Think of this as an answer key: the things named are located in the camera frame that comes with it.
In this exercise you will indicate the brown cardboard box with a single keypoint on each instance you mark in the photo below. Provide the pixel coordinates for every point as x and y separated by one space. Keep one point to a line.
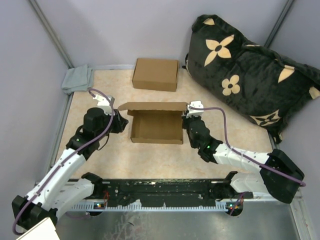
156 74
156 122

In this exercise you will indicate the aluminium rail frame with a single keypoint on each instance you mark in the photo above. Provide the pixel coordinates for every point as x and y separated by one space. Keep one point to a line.
262 218

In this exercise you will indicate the black plush flower cushion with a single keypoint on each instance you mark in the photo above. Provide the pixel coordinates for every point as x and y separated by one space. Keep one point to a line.
260 84

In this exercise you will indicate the grey corner post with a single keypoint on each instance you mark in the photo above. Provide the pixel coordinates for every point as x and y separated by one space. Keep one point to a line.
55 40
280 20

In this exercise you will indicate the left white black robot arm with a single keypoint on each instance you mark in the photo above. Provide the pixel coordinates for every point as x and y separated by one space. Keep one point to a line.
46 200

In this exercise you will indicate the grey folded cloth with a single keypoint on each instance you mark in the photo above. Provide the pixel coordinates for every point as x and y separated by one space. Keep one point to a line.
78 79

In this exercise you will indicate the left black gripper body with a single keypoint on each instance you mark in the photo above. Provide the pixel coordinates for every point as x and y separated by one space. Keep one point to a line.
116 126

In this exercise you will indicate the right grey corner post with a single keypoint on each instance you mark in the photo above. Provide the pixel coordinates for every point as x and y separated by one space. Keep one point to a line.
280 20

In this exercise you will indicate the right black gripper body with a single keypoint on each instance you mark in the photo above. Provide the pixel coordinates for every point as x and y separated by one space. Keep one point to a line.
186 122

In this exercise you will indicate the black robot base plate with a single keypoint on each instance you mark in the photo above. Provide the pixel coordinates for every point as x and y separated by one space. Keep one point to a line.
164 195

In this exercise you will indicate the white board corner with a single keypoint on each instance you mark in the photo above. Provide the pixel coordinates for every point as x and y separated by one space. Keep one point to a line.
44 230

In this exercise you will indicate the left grey corner post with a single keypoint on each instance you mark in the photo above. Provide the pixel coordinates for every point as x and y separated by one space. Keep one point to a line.
55 40

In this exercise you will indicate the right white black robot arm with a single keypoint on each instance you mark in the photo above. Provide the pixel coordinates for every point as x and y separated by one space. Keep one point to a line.
271 173

